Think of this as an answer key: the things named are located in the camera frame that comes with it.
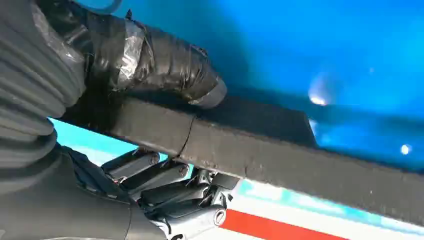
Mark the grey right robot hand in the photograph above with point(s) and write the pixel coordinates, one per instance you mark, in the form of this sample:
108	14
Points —
159	63

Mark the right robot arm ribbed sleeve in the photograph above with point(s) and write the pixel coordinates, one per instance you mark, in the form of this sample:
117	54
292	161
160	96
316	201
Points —
26	82

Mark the large blue plastic bin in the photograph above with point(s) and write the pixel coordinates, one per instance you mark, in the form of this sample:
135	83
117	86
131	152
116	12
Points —
331	39

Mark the white board with red stripe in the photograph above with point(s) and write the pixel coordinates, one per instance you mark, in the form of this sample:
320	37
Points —
265	228

